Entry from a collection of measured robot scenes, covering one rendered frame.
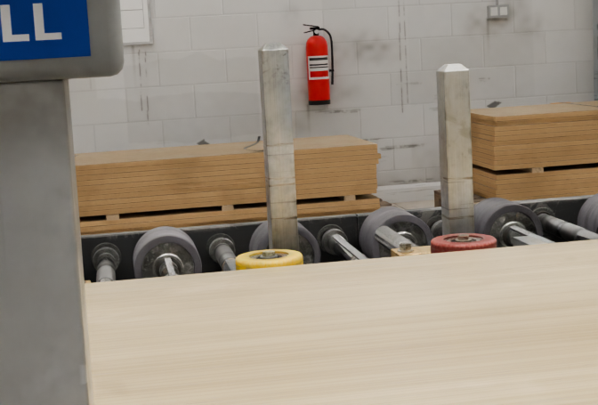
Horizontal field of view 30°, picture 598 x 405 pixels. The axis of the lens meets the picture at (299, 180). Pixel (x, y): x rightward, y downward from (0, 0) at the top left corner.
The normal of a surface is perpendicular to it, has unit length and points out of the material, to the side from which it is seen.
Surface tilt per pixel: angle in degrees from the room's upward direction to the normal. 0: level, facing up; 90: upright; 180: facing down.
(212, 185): 90
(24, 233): 90
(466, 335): 0
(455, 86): 90
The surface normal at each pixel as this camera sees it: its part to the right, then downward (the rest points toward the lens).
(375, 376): -0.05, -0.99
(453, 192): 0.17, 0.11
